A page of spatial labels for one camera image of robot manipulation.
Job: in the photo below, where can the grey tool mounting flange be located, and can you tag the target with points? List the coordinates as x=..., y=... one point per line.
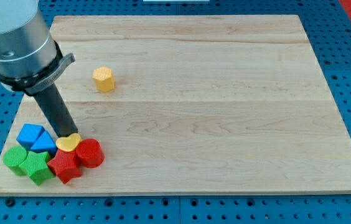
x=41, y=80

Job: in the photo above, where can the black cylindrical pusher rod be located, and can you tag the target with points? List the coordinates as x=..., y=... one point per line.
x=56, y=112

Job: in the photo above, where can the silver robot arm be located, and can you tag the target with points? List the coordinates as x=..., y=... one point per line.
x=31, y=61

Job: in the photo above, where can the yellow hexagon block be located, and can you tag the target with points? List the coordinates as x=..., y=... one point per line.
x=104, y=79

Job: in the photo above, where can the blue cube block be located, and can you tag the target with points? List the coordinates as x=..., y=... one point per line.
x=29, y=134

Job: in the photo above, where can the blue triangle block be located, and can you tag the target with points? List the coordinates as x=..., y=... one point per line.
x=45, y=143

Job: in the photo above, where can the yellow heart block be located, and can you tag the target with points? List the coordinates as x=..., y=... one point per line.
x=69, y=143

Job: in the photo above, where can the red cylinder block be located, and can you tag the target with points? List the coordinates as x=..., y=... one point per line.
x=90, y=153

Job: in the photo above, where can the green cylinder block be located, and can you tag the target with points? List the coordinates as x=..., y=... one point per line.
x=14, y=157

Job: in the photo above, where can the red star block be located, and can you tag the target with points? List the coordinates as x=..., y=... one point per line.
x=65, y=165

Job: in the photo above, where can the green star block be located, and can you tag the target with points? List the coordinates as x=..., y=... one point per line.
x=36, y=168

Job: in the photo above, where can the wooden board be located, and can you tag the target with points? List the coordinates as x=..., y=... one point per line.
x=202, y=105

